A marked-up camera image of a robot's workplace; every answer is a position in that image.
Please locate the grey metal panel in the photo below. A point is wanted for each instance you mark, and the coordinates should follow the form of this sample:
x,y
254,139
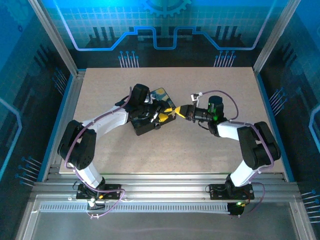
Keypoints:
x,y
162,225

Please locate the starry night painted box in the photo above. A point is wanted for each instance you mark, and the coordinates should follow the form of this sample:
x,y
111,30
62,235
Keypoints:
x,y
163,96

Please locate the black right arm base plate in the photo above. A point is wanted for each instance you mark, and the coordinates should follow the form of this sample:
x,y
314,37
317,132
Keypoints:
x,y
217,192

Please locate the black connector box with light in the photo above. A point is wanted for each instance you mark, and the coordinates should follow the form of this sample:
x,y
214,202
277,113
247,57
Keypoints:
x,y
235,210

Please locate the aluminium frame post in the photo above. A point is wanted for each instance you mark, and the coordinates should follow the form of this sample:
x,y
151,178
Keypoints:
x,y
55,37
275,35

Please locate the aluminium frame side rail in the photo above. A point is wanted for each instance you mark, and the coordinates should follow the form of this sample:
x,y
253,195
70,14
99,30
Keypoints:
x,y
72,97

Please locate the aluminium frame cross rail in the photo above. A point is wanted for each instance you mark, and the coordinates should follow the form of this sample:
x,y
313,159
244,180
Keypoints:
x,y
162,190

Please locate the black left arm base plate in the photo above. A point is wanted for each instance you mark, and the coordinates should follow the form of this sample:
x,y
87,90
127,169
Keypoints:
x,y
113,188

